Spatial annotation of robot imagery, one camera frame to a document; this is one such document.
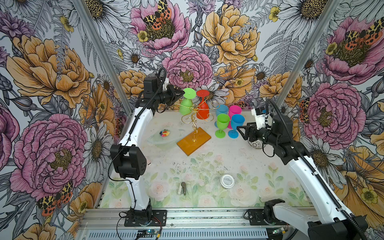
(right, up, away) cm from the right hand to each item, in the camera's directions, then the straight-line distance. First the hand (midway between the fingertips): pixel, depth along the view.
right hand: (242, 130), depth 73 cm
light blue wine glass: (-6, +13, +29) cm, 33 cm away
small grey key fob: (-30, -32, +8) cm, 44 cm away
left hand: (-28, +18, +7) cm, 34 cm away
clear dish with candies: (-44, -6, +32) cm, 55 cm away
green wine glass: (-5, +5, +24) cm, 25 cm away
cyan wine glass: (+5, +6, +26) cm, 27 cm away
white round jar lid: (-6, -27, +7) cm, 28 cm away
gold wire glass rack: (-25, +8, +14) cm, 30 cm away
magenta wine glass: (+2, +13, +29) cm, 32 cm away
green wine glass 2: (-28, +13, +10) cm, 32 cm away
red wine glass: (-18, +13, +17) cm, 28 cm away
